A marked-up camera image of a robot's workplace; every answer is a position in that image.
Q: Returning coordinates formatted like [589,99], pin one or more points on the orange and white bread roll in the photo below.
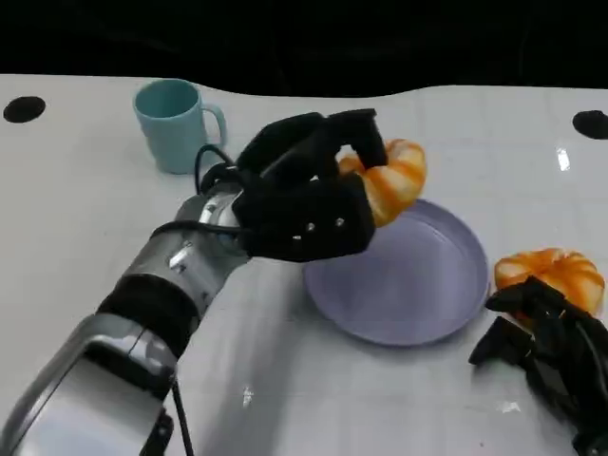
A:
[399,180]
[546,268]

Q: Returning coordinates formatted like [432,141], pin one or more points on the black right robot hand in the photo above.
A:
[565,361]

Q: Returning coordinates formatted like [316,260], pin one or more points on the pale green mug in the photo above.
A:
[173,138]

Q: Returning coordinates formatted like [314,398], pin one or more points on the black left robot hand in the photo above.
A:
[294,214]

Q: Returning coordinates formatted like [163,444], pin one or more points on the black table grommet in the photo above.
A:
[24,109]
[591,124]

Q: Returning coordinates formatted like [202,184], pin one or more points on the lilac plate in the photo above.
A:
[408,285]

